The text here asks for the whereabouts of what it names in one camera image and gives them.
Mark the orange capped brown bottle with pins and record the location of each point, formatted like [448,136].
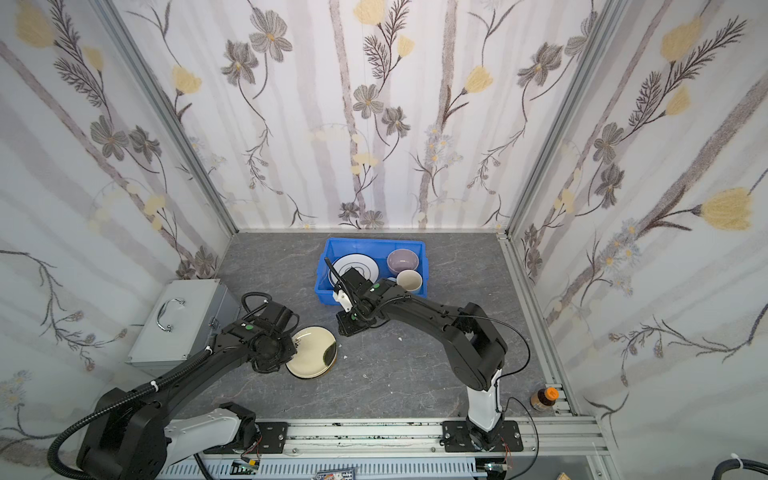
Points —
[544,399]

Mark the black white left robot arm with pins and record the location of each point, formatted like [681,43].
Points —
[136,434]

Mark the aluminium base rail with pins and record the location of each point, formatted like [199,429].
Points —
[435,448]

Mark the yellow floral plate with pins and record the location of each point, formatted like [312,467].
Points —
[316,352]

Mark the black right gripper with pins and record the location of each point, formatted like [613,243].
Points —
[351,287]

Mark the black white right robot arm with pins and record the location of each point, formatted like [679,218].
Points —
[474,348]

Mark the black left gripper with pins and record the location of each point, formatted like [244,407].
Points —
[287,352]

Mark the lilac ceramic bowl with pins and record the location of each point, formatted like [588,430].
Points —
[402,259]

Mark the blue plastic bin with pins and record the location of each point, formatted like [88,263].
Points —
[378,249]

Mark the cream ceramic mug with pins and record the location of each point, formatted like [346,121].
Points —
[410,280]

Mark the grey metal case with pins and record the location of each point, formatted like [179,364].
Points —
[187,315]

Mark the white plate black pattern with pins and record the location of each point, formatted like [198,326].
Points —
[363,264]

